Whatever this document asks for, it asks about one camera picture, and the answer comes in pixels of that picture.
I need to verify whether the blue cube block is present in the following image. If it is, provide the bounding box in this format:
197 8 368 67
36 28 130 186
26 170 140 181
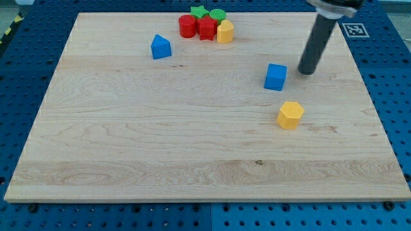
264 64 287 91

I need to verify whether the robot arm flange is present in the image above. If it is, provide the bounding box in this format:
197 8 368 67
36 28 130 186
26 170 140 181
306 0 365 19

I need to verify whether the yellow hexagon block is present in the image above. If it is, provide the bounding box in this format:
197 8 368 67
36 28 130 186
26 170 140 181
277 101 304 130

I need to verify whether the blue triangular prism block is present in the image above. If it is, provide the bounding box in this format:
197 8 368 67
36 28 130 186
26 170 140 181
151 34 171 60

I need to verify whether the yellow heart block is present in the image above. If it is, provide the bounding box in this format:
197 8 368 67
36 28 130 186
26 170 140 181
216 19 234 44

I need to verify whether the red star block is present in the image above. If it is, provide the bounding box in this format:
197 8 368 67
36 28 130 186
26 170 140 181
197 15 218 40

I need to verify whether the light wooden board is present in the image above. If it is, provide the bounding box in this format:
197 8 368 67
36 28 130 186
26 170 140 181
4 13 410 203

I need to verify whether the red cylinder block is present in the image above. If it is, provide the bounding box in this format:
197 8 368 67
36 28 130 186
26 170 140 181
178 15 197 39

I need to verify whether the green cylinder block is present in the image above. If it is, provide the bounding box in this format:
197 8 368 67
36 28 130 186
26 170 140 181
209 8 226 25

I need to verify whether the green star block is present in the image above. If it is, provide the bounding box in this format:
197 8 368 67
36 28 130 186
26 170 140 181
190 5 209 19

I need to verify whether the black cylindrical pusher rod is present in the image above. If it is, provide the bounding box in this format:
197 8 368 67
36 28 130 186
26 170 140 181
298 14 337 75

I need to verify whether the white fiducial marker tag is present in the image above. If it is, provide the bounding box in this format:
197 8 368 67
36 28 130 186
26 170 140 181
342 22 369 39

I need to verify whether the yellow black hazard tape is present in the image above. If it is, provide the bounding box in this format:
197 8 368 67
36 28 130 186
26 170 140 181
1 12 24 46

